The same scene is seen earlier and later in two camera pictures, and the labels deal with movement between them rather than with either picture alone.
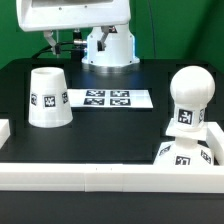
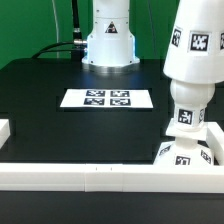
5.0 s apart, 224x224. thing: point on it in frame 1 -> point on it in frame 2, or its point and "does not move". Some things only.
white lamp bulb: x=192 y=88 does not move
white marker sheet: x=110 y=98 does not move
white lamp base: x=185 y=150 does not move
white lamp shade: x=49 y=98 -> x=196 y=51
